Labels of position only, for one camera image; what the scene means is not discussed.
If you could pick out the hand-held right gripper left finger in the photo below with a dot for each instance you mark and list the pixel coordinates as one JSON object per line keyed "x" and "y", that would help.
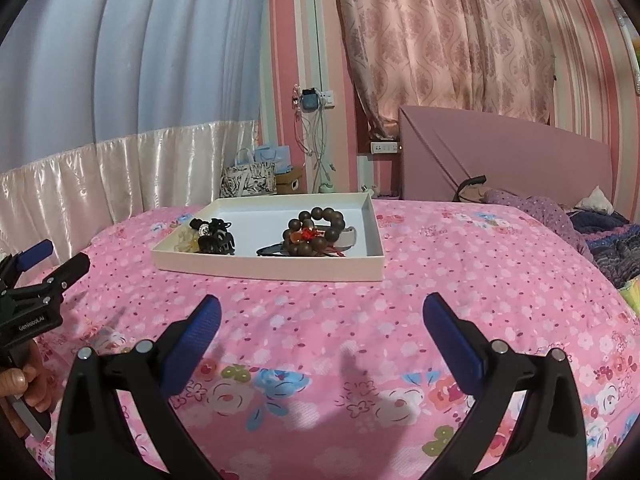
{"x": 196, "y": 340}

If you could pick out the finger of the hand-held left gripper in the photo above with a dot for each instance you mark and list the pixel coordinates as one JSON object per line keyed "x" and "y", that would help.
{"x": 37, "y": 252}
{"x": 70, "y": 270}

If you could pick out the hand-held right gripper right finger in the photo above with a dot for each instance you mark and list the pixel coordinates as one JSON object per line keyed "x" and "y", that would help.
{"x": 450, "y": 335}

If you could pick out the black hair claw clip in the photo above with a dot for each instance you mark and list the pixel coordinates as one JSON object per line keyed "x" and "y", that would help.
{"x": 216, "y": 245}

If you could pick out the cream flower hair accessory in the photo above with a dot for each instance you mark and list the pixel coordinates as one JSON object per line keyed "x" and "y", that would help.
{"x": 186, "y": 242}

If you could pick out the white shallow box tray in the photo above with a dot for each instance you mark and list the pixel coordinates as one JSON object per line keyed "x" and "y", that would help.
{"x": 250, "y": 220}

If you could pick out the red knot pendant charm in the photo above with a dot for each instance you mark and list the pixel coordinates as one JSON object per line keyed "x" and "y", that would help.
{"x": 350, "y": 237}

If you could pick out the person's left hand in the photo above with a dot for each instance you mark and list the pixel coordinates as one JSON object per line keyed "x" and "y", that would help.
{"x": 37, "y": 385}

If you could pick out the pink floral bedsheet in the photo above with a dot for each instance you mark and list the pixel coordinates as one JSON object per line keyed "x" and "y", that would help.
{"x": 400, "y": 320}

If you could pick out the cream satin curtain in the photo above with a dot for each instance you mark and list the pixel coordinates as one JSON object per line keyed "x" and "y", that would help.
{"x": 125, "y": 180}

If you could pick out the black white floral bag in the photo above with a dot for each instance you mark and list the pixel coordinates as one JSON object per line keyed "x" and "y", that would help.
{"x": 250, "y": 182}

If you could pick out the pink headboard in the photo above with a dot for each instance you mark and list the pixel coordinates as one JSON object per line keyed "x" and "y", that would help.
{"x": 500, "y": 160}

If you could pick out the cardboard box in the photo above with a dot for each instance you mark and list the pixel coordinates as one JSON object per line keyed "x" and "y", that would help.
{"x": 290, "y": 182}

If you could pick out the dark striped knit blanket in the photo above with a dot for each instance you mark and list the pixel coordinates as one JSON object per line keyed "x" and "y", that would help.
{"x": 620, "y": 250}

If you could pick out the white cloth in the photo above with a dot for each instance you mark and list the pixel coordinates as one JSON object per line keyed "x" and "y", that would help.
{"x": 595, "y": 200}

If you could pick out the white power strip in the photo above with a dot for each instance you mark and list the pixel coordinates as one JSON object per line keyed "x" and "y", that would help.
{"x": 384, "y": 147}

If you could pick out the pale blue gift bag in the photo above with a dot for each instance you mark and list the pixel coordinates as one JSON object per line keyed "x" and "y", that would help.
{"x": 272, "y": 155}

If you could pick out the white sheer curtain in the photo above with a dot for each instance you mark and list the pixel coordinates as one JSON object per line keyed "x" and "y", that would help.
{"x": 150, "y": 50}

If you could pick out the blue plugged-in device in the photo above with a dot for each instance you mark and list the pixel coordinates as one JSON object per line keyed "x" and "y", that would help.
{"x": 309, "y": 99}

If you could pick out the pink patterned curtain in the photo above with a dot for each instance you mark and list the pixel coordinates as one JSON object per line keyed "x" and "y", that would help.
{"x": 440, "y": 50}

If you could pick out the white wall socket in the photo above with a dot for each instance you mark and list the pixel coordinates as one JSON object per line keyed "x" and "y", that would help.
{"x": 327, "y": 98}

